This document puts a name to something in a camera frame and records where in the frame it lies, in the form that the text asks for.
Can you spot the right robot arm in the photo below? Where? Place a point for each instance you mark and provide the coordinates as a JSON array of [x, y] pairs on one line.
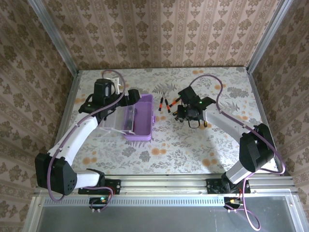
[[253, 149]]

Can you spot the aluminium frame post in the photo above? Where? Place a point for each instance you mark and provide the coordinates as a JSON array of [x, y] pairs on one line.
[[268, 38], [55, 41]]

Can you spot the aluminium table side rail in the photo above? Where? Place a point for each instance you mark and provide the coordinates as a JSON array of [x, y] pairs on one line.
[[70, 101], [260, 106]]

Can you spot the aluminium frame cross rail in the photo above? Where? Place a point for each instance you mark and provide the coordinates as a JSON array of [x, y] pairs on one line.
[[164, 184]]

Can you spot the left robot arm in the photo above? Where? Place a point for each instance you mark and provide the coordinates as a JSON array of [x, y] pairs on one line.
[[55, 174]]

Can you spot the grey metal panel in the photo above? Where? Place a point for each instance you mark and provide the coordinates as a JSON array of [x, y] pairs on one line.
[[157, 220]]

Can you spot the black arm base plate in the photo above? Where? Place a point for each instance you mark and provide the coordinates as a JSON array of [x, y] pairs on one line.
[[116, 187], [212, 186]]

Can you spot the small black controller board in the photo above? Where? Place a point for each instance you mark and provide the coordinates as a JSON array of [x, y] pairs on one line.
[[99, 201], [233, 202]]

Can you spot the purple clear-lidded tool box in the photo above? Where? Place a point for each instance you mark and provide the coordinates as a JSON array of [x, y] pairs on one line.
[[143, 118]]

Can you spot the orange black precision screwdriver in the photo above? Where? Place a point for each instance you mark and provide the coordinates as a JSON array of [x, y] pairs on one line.
[[160, 106], [167, 108], [172, 104]]

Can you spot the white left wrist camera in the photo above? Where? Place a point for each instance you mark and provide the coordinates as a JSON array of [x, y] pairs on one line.
[[115, 84]]

